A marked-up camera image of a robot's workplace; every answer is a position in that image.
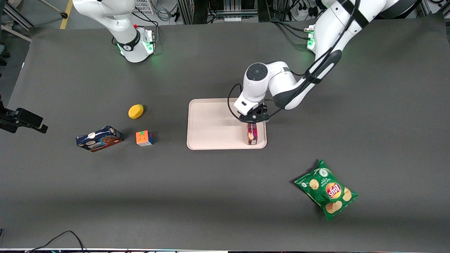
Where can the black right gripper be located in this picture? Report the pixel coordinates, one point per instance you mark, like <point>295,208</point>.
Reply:
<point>3,116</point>

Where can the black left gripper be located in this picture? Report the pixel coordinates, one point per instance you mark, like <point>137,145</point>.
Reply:
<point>259,113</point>

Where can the red cookie box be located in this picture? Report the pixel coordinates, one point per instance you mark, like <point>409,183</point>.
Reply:
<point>252,137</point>

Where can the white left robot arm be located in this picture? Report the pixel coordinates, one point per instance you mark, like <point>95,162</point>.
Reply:
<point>281,80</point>

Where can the pale pink plastic tray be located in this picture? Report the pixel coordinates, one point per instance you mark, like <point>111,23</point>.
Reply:
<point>214,123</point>

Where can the blue cookie box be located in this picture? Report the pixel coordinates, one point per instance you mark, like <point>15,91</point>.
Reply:
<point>100,139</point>

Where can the white perforated box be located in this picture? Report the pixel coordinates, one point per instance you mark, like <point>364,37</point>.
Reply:
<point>144,6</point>

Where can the dark grey table mat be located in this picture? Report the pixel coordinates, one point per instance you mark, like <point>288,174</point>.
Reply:
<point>225,196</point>

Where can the green chips bag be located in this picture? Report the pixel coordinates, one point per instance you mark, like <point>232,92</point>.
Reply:
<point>325,189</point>

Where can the yellow lemon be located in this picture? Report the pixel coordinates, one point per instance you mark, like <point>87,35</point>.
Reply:
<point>135,111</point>

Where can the white power strip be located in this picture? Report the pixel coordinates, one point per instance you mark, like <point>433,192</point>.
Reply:
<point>232,19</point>

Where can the colourful puzzle cube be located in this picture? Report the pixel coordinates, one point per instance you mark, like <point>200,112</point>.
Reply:
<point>143,138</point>

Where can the yellow floor tape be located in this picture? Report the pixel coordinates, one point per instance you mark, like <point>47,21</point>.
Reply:
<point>66,14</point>

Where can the grey stand leg black foot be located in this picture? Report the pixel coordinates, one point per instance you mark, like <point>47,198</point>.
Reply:
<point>56,8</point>

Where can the aluminium equipment rack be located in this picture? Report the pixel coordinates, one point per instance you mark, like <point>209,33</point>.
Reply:
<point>218,8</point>

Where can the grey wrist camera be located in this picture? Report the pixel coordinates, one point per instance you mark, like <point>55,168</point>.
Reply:
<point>253,118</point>

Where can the aluminium frame profile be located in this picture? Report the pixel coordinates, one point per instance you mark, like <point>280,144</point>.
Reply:
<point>17,17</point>

